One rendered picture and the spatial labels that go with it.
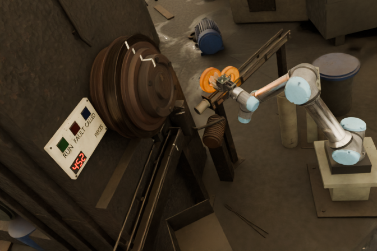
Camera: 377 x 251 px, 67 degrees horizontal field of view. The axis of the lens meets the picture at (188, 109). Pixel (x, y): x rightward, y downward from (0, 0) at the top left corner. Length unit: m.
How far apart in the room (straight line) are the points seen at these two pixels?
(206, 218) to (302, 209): 0.84
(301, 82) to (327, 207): 0.94
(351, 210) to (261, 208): 0.53
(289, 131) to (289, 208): 0.53
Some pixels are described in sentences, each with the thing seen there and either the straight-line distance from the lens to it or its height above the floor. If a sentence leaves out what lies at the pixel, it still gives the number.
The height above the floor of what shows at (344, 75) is 0.42.
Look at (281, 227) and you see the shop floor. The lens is 1.99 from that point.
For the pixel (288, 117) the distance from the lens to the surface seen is 2.09.
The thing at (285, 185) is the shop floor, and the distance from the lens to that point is 2.14.
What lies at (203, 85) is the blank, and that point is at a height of 0.81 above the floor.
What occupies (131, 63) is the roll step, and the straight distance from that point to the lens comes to 1.18.
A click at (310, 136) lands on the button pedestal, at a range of 2.30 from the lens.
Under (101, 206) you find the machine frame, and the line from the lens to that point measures 1.29.
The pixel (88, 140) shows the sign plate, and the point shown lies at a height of 1.11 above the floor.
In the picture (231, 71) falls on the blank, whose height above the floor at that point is 0.77.
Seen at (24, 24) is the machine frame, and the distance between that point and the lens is 1.08.
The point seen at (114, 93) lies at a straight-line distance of 1.12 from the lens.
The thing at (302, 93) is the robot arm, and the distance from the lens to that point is 1.37.
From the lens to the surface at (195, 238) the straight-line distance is 1.36.
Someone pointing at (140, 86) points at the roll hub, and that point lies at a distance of 1.17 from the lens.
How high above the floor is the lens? 1.79
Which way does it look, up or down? 39 degrees down
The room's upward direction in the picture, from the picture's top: 21 degrees counter-clockwise
